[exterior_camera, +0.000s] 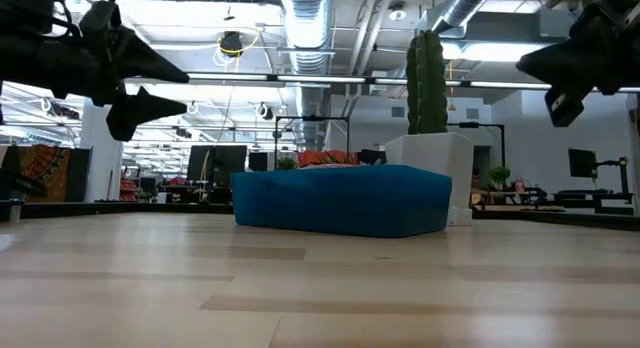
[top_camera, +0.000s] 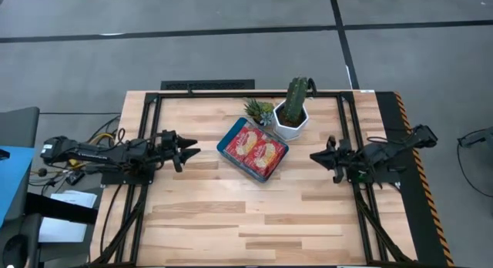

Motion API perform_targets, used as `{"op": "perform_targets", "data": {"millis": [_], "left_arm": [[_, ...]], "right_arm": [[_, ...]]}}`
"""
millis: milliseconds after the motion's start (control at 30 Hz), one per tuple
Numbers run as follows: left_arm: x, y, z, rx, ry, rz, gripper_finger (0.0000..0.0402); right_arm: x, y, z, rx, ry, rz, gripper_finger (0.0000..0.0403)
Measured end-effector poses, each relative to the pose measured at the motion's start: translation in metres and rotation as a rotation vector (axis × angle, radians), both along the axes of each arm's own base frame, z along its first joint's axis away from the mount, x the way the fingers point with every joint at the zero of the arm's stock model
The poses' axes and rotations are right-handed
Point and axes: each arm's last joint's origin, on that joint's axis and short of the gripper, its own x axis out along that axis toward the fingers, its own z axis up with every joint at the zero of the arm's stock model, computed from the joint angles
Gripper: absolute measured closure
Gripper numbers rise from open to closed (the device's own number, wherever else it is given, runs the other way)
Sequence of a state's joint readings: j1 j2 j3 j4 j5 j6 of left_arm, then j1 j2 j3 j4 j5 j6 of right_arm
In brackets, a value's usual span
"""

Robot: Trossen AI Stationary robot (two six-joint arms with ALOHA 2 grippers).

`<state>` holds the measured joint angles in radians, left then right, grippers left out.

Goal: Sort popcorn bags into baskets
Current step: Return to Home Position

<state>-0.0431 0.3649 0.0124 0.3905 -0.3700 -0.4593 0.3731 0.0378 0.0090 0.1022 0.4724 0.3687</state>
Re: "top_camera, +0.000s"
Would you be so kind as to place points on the white paper sheets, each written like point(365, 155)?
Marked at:
point(63, 229)

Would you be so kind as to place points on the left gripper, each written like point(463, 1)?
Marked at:
point(167, 146)

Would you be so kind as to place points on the black aluminium table frame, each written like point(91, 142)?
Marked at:
point(246, 94)

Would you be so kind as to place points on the black hazard-striped mat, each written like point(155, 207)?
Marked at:
point(389, 114)

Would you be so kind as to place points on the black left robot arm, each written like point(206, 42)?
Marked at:
point(100, 154)

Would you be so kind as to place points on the black round plug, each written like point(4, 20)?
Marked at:
point(41, 171)

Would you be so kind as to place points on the white hexagonal plant pot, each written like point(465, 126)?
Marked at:
point(289, 131)

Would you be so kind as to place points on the black power adapter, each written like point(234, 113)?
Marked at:
point(75, 178)

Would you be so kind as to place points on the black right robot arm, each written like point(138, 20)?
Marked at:
point(389, 148)

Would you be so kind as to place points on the black flat bar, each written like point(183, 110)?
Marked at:
point(61, 208)

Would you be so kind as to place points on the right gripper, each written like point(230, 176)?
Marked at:
point(348, 158)

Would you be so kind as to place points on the blue board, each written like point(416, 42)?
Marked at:
point(13, 175)

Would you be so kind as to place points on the green spiky succulent plant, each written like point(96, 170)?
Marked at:
point(256, 107)

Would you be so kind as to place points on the tall green cactus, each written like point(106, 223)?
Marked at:
point(296, 98)

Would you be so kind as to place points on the blue plastic basket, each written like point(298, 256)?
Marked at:
point(223, 148)

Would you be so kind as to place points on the small black clip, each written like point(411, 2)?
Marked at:
point(4, 154)

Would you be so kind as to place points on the small white label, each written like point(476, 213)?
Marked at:
point(367, 91)

